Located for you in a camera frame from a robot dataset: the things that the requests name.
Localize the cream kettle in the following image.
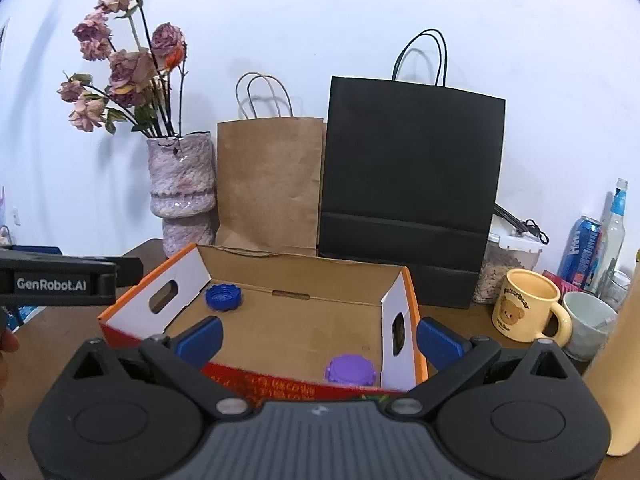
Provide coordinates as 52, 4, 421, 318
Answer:
584, 256, 640, 456

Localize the small glass cup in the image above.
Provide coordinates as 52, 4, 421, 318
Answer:
599, 270, 631, 312

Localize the clear glass bottle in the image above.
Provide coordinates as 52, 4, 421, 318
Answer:
594, 178, 628, 296

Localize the black paper bag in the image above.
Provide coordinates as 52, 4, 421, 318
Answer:
318, 28, 506, 309

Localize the brown paper bag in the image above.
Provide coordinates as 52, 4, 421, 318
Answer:
215, 96, 326, 256

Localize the pink textured vase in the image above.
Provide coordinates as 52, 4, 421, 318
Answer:
148, 131, 216, 257

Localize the yellow bear mug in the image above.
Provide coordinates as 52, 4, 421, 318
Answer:
491, 269, 572, 348

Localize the white ceramic cup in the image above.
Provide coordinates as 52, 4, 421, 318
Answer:
563, 292, 617, 362

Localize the black cable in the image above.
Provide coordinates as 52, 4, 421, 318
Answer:
493, 202, 551, 247

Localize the blue ridged bottle cap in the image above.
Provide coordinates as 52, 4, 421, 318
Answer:
205, 284, 243, 312

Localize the person left hand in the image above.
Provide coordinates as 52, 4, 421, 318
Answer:
0, 327, 22, 403

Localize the blue soda can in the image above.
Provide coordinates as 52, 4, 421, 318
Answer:
559, 216, 602, 288

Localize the red cardboard box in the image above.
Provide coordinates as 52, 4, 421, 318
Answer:
98, 245, 428, 404

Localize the purple ridged cap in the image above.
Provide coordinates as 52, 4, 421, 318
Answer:
326, 354, 378, 387

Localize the dried rose bouquet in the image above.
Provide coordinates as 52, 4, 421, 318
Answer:
58, 0, 188, 139

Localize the plastic container of seeds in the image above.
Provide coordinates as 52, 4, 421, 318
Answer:
472, 214, 544, 304

